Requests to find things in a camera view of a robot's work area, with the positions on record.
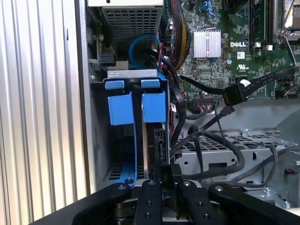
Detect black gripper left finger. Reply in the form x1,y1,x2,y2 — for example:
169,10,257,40
30,165,162,225

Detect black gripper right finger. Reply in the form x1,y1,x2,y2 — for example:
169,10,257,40
171,163,300,225

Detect black disk power wire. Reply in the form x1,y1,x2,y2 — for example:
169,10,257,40
161,66,296,189

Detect hard disk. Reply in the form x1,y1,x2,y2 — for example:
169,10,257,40
107,92,171,188

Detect metal disk bay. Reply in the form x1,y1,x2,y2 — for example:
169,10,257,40
90,69,172,188

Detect blue plastic disk carrier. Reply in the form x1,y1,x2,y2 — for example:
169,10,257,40
105,79,162,90

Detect black RAM slot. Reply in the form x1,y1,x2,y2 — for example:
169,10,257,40
248,0,256,45
264,0,276,46

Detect grey metal drive cage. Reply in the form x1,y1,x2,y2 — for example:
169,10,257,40
173,127,300,211

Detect black open PC case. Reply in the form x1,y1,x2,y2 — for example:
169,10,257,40
75,0,300,225

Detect green Dell motherboard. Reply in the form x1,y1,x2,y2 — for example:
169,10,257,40
164,0,300,113

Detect silver chipset heat sink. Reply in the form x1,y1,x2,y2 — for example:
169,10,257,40
193,29,222,59

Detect thin metal locking lever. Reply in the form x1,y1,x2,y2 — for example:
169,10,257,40
284,39,298,66

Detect silver power supply unit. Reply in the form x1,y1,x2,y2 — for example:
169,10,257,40
87,0,165,45

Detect metal socket cover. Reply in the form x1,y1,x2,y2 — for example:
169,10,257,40
276,24,300,45

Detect CPU socket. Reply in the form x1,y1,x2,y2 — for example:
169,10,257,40
282,0,300,31

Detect black sleeved cable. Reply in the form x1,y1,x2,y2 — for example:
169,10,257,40
234,144,300,188
173,131,246,176

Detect black disk data wire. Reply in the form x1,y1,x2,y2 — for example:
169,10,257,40
186,105,235,136

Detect blue data cable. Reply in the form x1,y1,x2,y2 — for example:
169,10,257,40
128,34,162,71

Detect coloured power wire bundle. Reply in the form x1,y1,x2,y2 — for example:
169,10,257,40
170,0,191,69

